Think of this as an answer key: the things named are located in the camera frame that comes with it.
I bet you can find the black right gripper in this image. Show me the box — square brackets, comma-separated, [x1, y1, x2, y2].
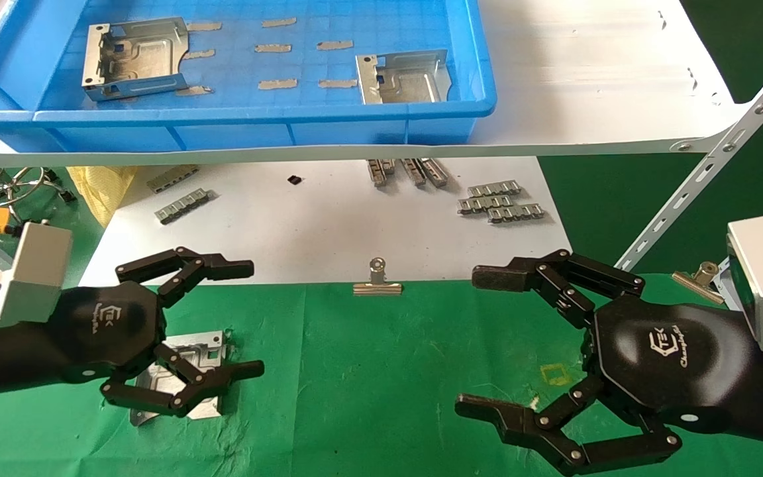
[454, 248, 753, 476]

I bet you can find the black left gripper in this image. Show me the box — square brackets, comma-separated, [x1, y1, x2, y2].
[54, 247, 266, 418]

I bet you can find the silver sheet metal bracket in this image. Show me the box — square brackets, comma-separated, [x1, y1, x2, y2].
[355, 50, 452, 105]
[128, 330, 236, 427]
[81, 17, 190, 102]

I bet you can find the white shelf board with strips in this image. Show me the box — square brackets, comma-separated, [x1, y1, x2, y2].
[78, 156, 582, 287]

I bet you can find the yellow crumpled cloth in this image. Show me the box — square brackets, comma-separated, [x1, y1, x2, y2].
[67, 166, 137, 228]

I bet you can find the silver binder clip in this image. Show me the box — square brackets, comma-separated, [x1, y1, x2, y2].
[353, 257, 403, 296]
[672, 262, 725, 305]

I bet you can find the chrome stool base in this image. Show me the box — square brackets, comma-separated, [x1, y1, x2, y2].
[0, 166, 77, 223]

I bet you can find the green table cloth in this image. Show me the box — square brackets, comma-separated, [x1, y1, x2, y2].
[0, 273, 763, 477]

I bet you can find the blue plastic bin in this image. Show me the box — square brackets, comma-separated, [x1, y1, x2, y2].
[0, 0, 496, 154]

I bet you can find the white shelf board with bin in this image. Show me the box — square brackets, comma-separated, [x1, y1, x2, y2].
[0, 0, 753, 168]

